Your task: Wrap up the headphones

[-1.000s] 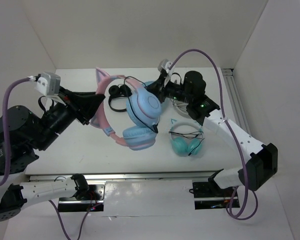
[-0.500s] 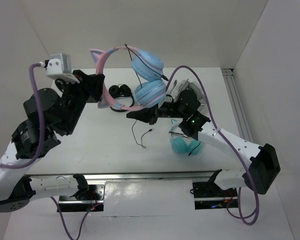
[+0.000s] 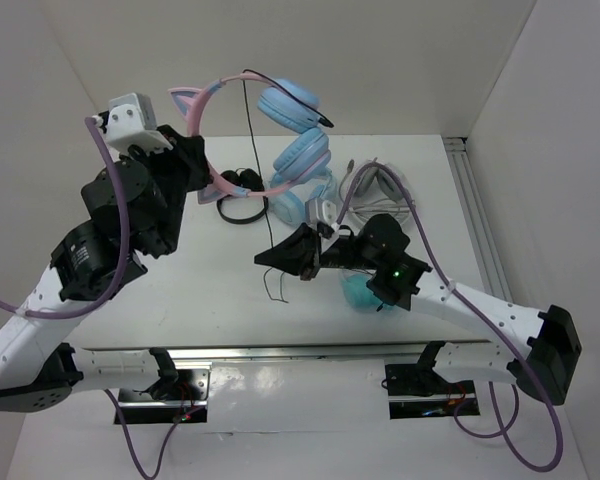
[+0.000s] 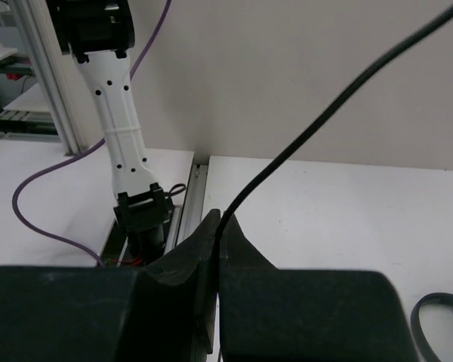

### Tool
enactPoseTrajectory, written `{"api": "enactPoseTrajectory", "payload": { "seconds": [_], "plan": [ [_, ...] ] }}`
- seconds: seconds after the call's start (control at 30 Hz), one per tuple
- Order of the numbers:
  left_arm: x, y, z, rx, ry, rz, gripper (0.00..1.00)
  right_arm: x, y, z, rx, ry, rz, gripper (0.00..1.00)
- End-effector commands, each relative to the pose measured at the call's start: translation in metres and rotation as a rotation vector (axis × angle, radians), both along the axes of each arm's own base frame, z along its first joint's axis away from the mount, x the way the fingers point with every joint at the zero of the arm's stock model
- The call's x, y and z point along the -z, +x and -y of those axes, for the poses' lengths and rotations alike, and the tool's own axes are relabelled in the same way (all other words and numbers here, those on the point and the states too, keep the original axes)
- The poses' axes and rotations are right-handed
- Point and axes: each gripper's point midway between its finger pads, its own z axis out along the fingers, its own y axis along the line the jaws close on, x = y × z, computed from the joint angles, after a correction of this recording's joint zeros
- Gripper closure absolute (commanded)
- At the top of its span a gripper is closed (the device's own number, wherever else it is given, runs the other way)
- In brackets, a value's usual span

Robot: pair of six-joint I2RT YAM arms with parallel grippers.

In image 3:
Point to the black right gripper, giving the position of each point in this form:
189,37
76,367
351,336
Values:
301,253

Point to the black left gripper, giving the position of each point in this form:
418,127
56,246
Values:
188,153

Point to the pink blue cat-ear headphones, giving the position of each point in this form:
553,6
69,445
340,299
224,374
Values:
295,159

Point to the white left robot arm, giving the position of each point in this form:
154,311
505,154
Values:
90,265

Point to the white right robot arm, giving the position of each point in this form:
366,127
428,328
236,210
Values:
535,350

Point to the light blue gaming headphones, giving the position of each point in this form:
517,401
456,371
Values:
289,206

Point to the teal white cat-ear headphones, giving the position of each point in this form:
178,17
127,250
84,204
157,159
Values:
356,293

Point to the white grey gaming headphones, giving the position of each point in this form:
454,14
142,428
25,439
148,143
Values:
375,193

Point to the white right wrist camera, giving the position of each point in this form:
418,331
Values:
321,220

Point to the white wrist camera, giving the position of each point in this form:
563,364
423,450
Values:
130,121
321,220

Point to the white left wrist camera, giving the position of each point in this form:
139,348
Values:
130,121

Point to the aluminium front rail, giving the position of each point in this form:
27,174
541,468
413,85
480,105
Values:
403,350

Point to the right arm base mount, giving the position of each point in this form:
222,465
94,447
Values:
417,393

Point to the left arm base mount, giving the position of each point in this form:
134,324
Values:
181,393

